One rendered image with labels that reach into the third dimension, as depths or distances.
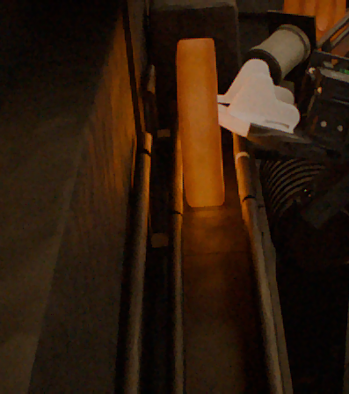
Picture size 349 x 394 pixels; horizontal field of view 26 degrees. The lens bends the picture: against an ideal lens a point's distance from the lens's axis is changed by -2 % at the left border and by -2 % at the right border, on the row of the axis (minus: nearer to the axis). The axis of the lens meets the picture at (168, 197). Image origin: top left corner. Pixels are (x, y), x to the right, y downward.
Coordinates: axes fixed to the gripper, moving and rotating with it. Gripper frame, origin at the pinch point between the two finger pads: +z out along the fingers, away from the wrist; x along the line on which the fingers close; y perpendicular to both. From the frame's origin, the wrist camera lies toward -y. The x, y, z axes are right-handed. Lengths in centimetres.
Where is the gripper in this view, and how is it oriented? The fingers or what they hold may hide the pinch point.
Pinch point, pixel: (207, 111)
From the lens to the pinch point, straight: 71.6
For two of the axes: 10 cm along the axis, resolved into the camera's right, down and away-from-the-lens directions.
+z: -9.7, -2.0, -1.1
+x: -0.1, 5.0, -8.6
